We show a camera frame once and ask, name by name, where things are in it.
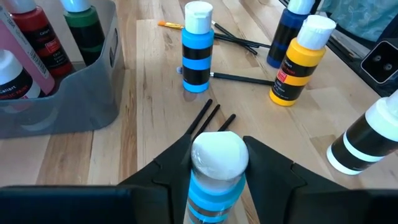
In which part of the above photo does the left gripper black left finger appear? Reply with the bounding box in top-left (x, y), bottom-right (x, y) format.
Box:
top-left (0, 133), bottom-right (193, 224)

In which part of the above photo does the translucent grey plastic bin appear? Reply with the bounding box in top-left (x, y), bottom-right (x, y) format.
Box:
top-left (0, 0), bottom-right (126, 140)

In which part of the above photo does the black-handled paint brush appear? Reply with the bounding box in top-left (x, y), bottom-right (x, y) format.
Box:
top-left (185, 98), bottom-right (214, 135)
top-left (217, 113), bottom-right (236, 132)
top-left (176, 66), bottom-right (274, 86)

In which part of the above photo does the small teal paint bottle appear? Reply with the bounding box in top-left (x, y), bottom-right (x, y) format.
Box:
top-left (186, 130), bottom-right (249, 224)

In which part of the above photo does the small white paint bottle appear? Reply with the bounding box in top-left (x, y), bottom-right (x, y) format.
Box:
top-left (326, 90), bottom-right (398, 175)
top-left (0, 49), bottom-right (43, 100)

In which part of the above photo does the small yellow paint bottle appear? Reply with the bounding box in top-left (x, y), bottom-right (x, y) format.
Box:
top-left (269, 14), bottom-right (337, 107)

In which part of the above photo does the person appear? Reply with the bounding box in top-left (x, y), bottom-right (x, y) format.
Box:
top-left (320, 0), bottom-right (398, 43)

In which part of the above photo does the small red paint bottle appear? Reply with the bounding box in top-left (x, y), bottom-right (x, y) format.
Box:
top-left (11, 0), bottom-right (75, 78)

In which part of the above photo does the orange-bristled black paint brush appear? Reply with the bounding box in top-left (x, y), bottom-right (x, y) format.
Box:
top-left (157, 21), bottom-right (259, 56)

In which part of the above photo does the small green paint bottle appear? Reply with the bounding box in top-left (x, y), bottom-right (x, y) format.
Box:
top-left (60, 0), bottom-right (106, 66)

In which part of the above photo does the small dark blue paint bottle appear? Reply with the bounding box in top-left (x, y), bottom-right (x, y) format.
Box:
top-left (266, 0), bottom-right (315, 68)

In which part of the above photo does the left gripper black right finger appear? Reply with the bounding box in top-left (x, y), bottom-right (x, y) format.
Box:
top-left (243, 135), bottom-right (398, 224)

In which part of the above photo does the large pink paint bottle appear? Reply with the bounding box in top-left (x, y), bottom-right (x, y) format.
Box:
top-left (0, 6), bottom-right (57, 96)

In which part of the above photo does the small light blue paint bottle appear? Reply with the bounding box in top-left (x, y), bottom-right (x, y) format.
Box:
top-left (182, 1), bottom-right (215, 93)

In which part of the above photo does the black white-rimmed small camera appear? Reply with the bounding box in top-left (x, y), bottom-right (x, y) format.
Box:
top-left (360, 40), bottom-right (398, 85)

